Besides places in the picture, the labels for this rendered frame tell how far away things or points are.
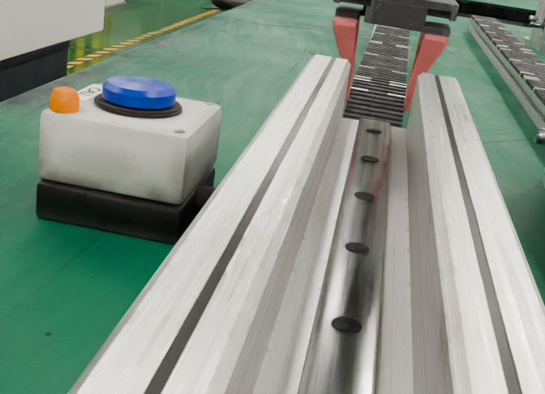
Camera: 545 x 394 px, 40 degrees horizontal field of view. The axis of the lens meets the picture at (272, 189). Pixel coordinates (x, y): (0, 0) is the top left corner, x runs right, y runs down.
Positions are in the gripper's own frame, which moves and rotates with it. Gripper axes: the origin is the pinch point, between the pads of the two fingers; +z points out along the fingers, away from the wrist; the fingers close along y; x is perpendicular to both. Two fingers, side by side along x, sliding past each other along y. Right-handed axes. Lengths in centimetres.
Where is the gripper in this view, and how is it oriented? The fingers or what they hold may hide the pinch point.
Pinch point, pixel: (377, 96)
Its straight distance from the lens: 68.9
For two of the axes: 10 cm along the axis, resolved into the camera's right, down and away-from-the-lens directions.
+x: 1.6, -3.2, 9.4
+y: 9.8, 1.9, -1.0
